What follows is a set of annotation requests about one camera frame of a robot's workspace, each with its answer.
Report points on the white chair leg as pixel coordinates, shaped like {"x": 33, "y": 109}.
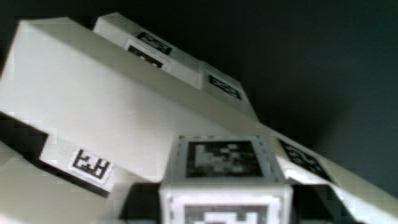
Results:
{"x": 88, "y": 170}
{"x": 136, "y": 39}

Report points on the white chair back frame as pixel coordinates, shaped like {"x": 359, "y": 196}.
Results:
{"x": 88, "y": 94}

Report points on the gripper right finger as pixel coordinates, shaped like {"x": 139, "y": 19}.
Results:
{"x": 319, "y": 208}

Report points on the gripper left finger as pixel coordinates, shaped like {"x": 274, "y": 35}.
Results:
{"x": 141, "y": 206}

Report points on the white tagged cube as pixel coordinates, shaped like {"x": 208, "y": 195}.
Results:
{"x": 224, "y": 187}

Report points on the white chair seat part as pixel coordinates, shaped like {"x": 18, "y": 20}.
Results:
{"x": 224, "y": 88}

